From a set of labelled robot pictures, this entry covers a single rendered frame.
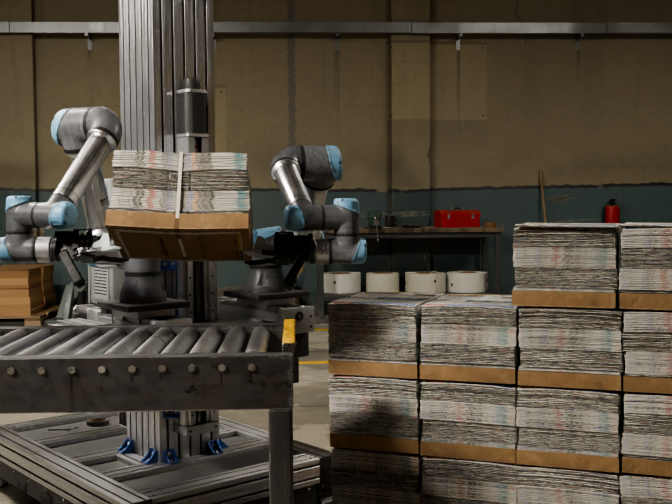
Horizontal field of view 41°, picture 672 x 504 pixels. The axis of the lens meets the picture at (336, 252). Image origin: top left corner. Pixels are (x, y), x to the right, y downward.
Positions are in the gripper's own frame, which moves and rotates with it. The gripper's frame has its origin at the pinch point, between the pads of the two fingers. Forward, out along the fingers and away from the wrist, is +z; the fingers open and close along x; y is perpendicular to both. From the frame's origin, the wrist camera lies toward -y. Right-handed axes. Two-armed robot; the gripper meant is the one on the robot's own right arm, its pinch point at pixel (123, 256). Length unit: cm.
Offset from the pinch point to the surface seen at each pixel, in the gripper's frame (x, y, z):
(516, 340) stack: 4, -25, 114
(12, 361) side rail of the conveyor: -55, -42, -11
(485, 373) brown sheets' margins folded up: 9, -34, 105
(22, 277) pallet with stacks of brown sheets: 538, 162, -202
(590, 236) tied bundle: -15, 0, 132
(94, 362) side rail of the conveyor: -55, -43, 7
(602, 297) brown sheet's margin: -11, -17, 135
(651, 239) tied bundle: -21, -4, 147
